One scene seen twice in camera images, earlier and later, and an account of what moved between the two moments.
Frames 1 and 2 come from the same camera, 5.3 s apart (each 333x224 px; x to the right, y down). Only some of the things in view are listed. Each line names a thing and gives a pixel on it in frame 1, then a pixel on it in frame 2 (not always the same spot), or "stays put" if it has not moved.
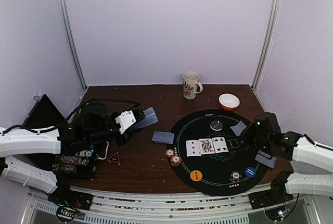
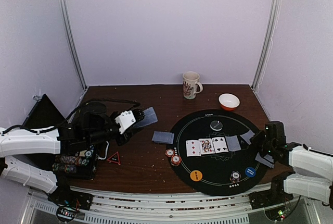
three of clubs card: x=220 y=145 stays put
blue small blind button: x=250 y=172 stays put
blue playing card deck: x=150 y=117 stays put
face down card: x=239 y=128 -> x=232 y=142
